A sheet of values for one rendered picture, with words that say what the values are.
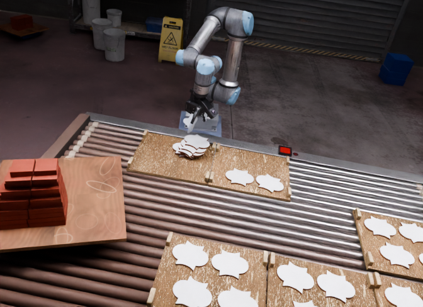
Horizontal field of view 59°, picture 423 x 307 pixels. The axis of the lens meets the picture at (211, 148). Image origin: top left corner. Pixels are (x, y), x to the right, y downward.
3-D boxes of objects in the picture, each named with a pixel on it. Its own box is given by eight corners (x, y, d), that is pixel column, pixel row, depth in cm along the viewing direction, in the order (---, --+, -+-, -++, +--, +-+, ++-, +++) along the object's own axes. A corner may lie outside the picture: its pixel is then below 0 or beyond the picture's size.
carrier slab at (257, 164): (216, 147, 213) (216, 145, 212) (287, 160, 211) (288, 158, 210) (208, 186, 184) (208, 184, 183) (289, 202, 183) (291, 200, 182)
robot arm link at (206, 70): (218, 61, 171) (211, 66, 164) (213, 82, 177) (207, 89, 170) (202, 55, 172) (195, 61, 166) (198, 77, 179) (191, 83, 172)
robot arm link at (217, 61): (203, 51, 183) (194, 58, 174) (224, 56, 181) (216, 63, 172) (201, 66, 187) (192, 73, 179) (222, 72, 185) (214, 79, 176)
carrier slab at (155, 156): (145, 134, 214) (145, 131, 213) (215, 146, 213) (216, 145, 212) (126, 170, 185) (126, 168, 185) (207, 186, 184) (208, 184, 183)
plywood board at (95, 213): (3, 163, 163) (2, 160, 162) (120, 158, 176) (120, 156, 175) (-28, 255, 124) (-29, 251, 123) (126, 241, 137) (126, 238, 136)
